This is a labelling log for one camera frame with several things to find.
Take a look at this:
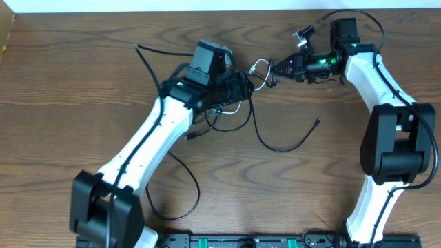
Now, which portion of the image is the black USB cable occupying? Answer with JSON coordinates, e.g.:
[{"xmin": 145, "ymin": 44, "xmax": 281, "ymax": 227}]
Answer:
[
  {"xmin": 247, "ymin": 56, "xmax": 322, "ymax": 153},
  {"xmin": 145, "ymin": 99, "xmax": 254, "ymax": 221}
]

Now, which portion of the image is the white USB cable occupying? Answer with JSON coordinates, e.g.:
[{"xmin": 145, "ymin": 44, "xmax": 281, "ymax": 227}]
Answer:
[{"xmin": 210, "ymin": 58, "xmax": 272, "ymax": 116}]

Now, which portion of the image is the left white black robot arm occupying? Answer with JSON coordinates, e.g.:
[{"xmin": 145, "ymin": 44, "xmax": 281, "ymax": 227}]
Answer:
[{"xmin": 69, "ymin": 40, "xmax": 254, "ymax": 247}]

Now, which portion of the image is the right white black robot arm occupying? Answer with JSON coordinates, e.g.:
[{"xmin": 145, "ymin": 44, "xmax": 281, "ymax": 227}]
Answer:
[{"xmin": 271, "ymin": 18, "xmax": 439, "ymax": 247}]

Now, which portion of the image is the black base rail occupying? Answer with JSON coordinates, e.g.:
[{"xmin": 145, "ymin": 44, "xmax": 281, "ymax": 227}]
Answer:
[{"xmin": 74, "ymin": 229, "xmax": 422, "ymax": 248}]

